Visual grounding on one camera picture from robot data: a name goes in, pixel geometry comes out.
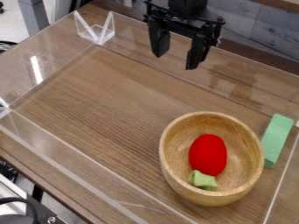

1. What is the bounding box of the green rectangular block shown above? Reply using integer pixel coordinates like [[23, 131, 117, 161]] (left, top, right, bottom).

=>
[[260, 113, 295, 169]]

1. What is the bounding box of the clear acrylic corner bracket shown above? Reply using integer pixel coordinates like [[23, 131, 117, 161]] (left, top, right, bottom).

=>
[[73, 10, 116, 46]]

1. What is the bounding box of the black metal base plate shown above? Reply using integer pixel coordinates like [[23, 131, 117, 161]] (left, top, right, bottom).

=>
[[23, 195, 69, 224]]

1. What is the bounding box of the clear acrylic enclosure wall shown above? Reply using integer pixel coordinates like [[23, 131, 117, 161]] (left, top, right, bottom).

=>
[[0, 5, 299, 224]]

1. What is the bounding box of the wooden bowl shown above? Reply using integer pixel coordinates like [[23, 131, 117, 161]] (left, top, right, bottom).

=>
[[159, 111, 264, 207]]

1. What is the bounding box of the red plush fruit green stem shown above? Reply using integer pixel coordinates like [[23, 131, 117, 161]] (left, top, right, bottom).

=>
[[188, 134, 228, 190]]

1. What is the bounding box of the black cable bottom left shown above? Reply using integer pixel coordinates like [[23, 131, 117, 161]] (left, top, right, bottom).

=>
[[0, 197, 40, 224]]

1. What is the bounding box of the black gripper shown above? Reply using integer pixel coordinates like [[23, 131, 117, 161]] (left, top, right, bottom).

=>
[[143, 0, 226, 70]]

